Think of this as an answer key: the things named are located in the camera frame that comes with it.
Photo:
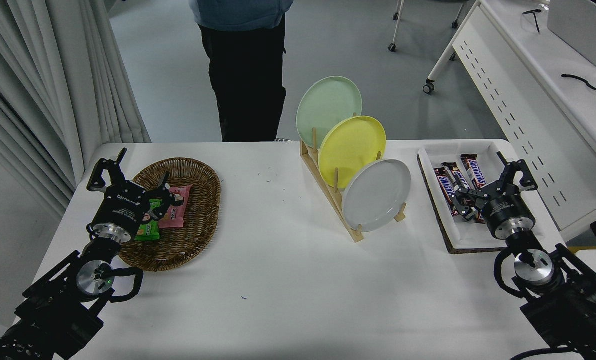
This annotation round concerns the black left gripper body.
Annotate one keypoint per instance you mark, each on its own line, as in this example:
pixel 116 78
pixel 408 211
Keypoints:
pixel 123 205

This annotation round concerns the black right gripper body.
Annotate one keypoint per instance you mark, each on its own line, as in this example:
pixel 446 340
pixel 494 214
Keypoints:
pixel 508 210

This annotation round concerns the white plate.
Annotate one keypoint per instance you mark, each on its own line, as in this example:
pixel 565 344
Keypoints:
pixel 375 197

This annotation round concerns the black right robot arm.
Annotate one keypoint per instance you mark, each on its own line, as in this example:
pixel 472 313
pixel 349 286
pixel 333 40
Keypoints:
pixel 568 310

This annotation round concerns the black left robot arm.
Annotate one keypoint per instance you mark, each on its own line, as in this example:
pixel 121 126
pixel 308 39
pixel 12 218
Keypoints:
pixel 53 305

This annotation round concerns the wooden plate rack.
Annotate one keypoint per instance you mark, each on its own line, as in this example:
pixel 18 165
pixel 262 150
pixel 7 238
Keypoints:
pixel 345 226

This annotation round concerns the yellow plate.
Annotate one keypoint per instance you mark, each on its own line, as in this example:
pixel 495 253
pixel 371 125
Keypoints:
pixel 350 147

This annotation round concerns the pale green plate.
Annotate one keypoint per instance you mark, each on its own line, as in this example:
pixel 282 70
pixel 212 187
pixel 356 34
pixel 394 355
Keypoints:
pixel 323 105

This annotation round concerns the pink snack packet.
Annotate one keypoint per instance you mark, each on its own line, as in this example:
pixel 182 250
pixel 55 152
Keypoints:
pixel 178 218

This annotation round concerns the brown wicker basket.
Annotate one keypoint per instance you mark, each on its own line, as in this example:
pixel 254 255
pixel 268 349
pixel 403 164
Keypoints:
pixel 198 200

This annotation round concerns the white rectangular tray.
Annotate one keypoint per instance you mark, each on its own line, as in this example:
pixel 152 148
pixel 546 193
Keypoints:
pixel 470 236

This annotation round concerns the green snack packet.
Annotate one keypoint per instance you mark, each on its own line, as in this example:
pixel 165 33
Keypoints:
pixel 148 231

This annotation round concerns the white desk with perforated panel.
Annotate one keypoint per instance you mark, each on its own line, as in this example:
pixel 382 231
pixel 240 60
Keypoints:
pixel 528 90

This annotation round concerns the white pleated curtain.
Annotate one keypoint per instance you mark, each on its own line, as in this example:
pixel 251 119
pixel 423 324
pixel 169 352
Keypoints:
pixel 53 75

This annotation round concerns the person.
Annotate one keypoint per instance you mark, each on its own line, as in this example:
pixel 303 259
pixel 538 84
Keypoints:
pixel 248 75

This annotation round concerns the black glasses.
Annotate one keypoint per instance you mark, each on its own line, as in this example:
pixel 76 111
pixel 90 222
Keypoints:
pixel 536 20

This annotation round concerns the silver laptop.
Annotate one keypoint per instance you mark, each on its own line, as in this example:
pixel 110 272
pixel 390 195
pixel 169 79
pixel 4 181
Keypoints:
pixel 578 25

